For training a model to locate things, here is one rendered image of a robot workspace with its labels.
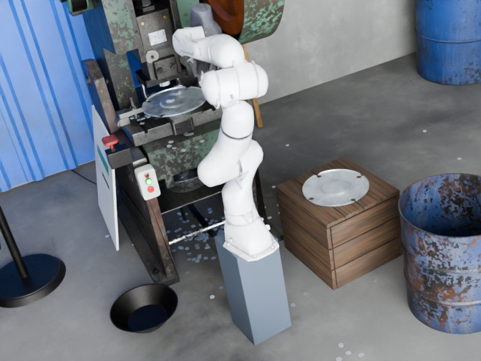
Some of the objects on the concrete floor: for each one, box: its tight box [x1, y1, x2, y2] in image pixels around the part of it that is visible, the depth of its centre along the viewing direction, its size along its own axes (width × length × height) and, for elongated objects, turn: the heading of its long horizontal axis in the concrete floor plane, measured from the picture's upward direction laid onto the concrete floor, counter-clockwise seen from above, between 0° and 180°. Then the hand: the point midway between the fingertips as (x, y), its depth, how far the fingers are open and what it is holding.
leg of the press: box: [81, 58, 180, 287], centre depth 327 cm, size 92×12×90 cm, turn 38°
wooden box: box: [276, 156, 402, 290], centre depth 304 cm, size 40×38×35 cm
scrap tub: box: [398, 173, 481, 334], centre depth 262 cm, size 42×42×48 cm
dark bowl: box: [110, 284, 178, 333], centre depth 294 cm, size 30×30×7 cm
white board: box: [92, 105, 119, 251], centre depth 350 cm, size 14×50×59 cm, turn 36°
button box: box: [71, 164, 160, 225], centre depth 351 cm, size 145×25×62 cm, turn 38°
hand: (202, 79), depth 281 cm, fingers closed
